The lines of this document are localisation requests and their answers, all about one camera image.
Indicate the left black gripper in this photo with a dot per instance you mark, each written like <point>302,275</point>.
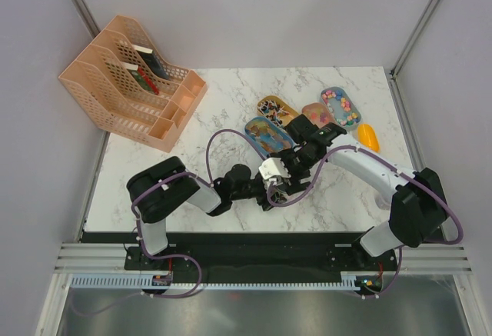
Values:
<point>263,201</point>

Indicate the white slotted cable duct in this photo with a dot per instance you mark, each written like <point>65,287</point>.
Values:
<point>151,282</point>

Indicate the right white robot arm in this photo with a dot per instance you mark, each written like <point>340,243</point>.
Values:
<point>414,199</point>

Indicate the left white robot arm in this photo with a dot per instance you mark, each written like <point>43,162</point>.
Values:
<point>158,191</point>

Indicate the light blue star candy tray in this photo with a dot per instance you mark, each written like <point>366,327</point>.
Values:
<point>341,107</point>

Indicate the yellow plastic scoop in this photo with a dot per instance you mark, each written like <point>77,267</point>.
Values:
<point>367,137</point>

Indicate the small purple candy cup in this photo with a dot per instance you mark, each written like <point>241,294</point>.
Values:
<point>382,203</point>

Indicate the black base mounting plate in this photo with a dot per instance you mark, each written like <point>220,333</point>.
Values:
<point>241,257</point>

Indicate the pink gummy tray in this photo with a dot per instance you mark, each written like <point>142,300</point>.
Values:
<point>318,114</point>

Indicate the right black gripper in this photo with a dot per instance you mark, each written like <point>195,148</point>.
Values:
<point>292,184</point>

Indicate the clear glass jar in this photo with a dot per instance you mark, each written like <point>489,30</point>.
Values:
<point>277,195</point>

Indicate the peach file organizer rack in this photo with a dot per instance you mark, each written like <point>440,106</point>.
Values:
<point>121,81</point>

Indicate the tan lollipop tray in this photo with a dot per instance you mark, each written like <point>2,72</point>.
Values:
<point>276,110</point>

